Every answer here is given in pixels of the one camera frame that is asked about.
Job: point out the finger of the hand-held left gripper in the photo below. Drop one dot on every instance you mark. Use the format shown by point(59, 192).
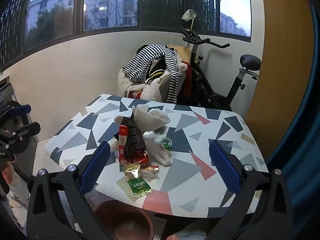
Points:
point(27, 130)
point(23, 109)

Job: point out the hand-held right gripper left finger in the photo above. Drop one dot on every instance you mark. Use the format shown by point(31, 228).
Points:
point(96, 166)

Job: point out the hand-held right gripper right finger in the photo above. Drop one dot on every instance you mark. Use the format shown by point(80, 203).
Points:
point(223, 166)

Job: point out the gold foil packet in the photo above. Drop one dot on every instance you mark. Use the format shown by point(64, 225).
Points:
point(132, 171)

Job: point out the red and white box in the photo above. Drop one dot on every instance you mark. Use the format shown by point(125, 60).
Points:
point(123, 140)

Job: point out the black dotted mesh bag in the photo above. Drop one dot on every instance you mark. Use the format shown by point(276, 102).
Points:
point(133, 140)

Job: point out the green tea packet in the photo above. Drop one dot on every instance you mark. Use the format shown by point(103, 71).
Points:
point(140, 187)

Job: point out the brown round bin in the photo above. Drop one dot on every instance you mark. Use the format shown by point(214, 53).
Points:
point(125, 220)

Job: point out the person's left hand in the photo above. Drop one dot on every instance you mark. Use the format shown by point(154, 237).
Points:
point(6, 177)

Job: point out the green candy wrapper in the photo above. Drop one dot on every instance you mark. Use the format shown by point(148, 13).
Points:
point(166, 143)

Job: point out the white plush hair clip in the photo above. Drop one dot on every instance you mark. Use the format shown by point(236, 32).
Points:
point(158, 152)

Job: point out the person's right fleece-clad leg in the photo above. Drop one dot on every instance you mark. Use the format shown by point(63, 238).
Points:
point(190, 235)

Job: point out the black exercise bike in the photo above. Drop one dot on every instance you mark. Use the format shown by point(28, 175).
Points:
point(200, 80)

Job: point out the red scarf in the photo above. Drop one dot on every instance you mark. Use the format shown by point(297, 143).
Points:
point(188, 80)

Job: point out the white fleece coat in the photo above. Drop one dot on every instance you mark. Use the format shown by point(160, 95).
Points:
point(152, 90)

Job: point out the black jacket with yellow stripe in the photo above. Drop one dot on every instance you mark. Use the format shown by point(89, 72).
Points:
point(156, 72)

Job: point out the black white striped shirt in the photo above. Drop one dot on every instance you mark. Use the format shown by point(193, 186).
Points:
point(140, 60)

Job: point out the dark framed window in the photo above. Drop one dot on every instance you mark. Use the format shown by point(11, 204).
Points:
point(80, 5)

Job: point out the beige chair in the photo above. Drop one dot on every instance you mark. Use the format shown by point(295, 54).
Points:
point(183, 52)

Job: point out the orange wooden panel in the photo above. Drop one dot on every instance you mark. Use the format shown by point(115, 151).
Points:
point(280, 55)

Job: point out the grey apartment building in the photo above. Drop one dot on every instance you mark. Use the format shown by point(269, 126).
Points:
point(117, 2)

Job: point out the white rag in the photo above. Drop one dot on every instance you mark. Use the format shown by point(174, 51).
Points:
point(188, 15)

